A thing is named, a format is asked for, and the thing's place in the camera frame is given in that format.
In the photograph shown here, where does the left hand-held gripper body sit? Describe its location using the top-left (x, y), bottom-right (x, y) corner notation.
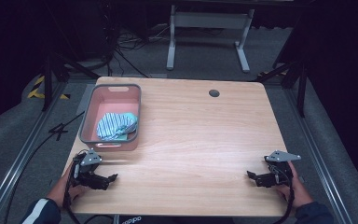
top-left (71, 148), bottom-right (103, 188)

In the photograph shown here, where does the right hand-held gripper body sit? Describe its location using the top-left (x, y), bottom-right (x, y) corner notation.
top-left (263, 150), bottom-right (302, 188)

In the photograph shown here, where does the blue striped cloth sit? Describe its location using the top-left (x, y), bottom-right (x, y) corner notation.
top-left (96, 111), bottom-right (139, 142)

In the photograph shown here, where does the pink basket with grey rim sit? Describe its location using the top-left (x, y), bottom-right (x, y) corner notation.
top-left (78, 83), bottom-right (143, 153)

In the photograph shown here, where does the person's right hand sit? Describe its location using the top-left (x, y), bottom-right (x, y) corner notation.
top-left (275, 161), bottom-right (314, 210)

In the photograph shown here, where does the person's left hand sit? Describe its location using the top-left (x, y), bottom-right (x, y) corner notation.
top-left (46, 169), bottom-right (83, 209)

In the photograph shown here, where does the black metal stand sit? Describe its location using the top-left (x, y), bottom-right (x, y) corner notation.
top-left (41, 50), bottom-right (101, 112)
top-left (255, 57), bottom-right (309, 119)

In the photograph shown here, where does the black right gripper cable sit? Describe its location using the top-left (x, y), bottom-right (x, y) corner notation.
top-left (271, 164), bottom-right (296, 224)

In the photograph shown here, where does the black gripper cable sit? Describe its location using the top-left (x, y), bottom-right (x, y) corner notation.
top-left (271, 164), bottom-right (296, 224)
top-left (62, 161), bottom-right (85, 224)

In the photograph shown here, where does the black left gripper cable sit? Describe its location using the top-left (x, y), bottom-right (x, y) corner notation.
top-left (62, 161), bottom-right (85, 224)

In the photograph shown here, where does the aluminium floor rail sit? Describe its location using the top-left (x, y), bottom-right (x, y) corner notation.
top-left (0, 81), bottom-right (69, 224)
top-left (283, 88), bottom-right (355, 224)

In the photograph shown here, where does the black floor cable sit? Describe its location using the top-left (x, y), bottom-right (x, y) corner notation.
top-left (3, 111), bottom-right (86, 224)

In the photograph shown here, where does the bundle of black cables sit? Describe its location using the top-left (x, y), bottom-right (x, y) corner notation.
top-left (103, 6), bottom-right (172, 78)

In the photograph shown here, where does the white metal desk frame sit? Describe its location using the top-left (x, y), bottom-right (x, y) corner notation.
top-left (165, 4), bottom-right (256, 75)

